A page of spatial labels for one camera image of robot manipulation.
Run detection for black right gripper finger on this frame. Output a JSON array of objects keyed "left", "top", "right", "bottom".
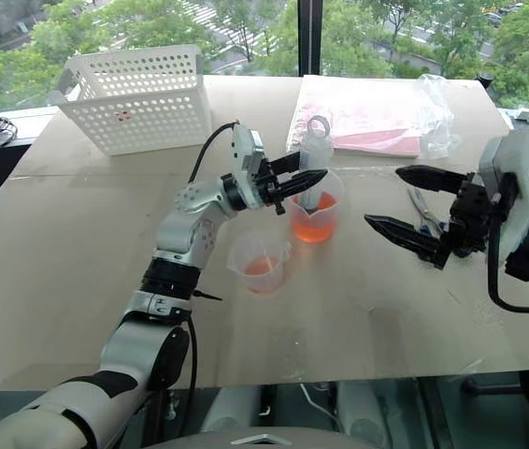
[
  {"left": 394, "top": 164, "right": 477, "bottom": 194},
  {"left": 363, "top": 213, "right": 453, "bottom": 271}
]

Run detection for crumpled clear plastic bag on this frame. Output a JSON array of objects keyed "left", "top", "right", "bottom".
[{"left": 412, "top": 73, "right": 463, "bottom": 161}]

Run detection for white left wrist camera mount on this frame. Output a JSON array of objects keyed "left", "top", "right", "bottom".
[{"left": 226, "top": 123, "right": 265, "bottom": 210}]

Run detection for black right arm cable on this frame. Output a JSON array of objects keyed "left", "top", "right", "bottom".
[{"left": 485, "top": 218, "right": 529, "bottom": 364}]

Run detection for tall clear beaker red liquid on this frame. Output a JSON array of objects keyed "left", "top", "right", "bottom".
[{"left": 288, "top": 167, "right": 346, "bottom": 245}]

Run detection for black coiled cables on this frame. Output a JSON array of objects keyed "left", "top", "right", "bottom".
[{"left": 0, "top": 116, "right": 19, "bottom": 147}]

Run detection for clear plastic syringe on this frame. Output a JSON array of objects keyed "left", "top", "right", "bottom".
[{"left": 298, "top": 115, "right": 336, "bottom": 210}]

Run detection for pink paper stack in plastic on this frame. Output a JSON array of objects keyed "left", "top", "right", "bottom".
[{"left": 286, "top": 74, "right": 439, "bottom": 161}]

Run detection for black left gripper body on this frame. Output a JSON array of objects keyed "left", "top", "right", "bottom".
[{"left": 245, "top": 156, "right": 290, "bottom": 217}]

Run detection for short clear beaker red liquid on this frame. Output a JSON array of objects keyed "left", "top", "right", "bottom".
[{"left": 226, "top": 230, "right": 293, "bottom": 296}]

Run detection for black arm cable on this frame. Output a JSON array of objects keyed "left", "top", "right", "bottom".
[
  {"left": 485, "top": 218, "right": 529, "bottom": 364},
  {"left": 187, "top": 122, "right": 241, "bottom": 184}
]

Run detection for black window frame post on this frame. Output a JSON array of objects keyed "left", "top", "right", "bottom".
[{"left": 297, "top": 0, "right": 322, "bottom": 77}]

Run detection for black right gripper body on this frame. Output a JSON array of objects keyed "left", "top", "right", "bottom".
[{"left": 448, "top": 172, "right": 505, "bottom": 259}]

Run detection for white rounded shape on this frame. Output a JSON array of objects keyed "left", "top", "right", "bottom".
[{"left": 336, "top": 380, "right": 390, "bottom": 448}]

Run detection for metal forceps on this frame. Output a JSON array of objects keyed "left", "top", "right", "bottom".
[{"left": 406, "top": 186, "right": 449, "bottom": 236}]

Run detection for white perforated plastic basket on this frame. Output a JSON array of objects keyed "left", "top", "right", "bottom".
[{"left": 56, "top": 44, "right": 213, "bottom": 157}]

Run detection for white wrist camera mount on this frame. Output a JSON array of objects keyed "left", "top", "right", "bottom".
[
  {"left": 226, "top": 123, "right": 265, "bottom": 210},
  {"left": 478, "top": 127, "right": 529, "bottom": 273}
]

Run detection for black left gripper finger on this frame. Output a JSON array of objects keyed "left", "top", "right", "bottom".
[
  {"left": 277, "top": 168, "right": 330, "bottom": 201},
  {"left": 267, "top": 150, "right": 304, "bottom": 178}
]

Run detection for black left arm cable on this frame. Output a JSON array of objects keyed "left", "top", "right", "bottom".
[{"left": 187, "top": 122, "right": 241, "bottom": 184}]

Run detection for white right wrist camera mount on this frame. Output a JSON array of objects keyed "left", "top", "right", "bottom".
[{"left": 478, "top": 127, "right": 529, "bottom": 273}]

